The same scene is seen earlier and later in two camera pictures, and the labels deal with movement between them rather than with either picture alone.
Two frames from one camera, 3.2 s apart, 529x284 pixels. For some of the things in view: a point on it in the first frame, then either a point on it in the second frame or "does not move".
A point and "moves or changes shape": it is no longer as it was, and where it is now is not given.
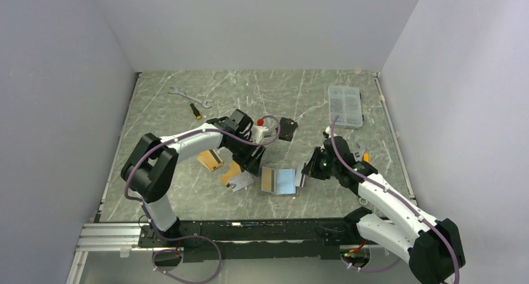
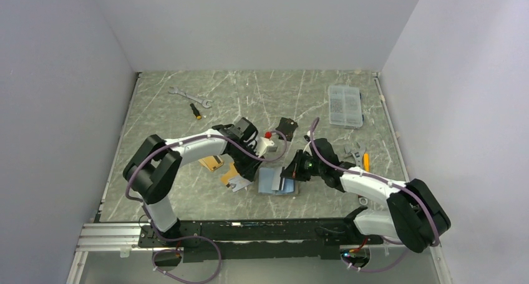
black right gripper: (311, 169) to (294, 170)
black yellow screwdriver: (196, 112) does not move
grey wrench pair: (359, 152) does not move
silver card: (298, 173) moves or changes shape
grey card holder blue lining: (281, 182) does not move
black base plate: (213, 241) does not move
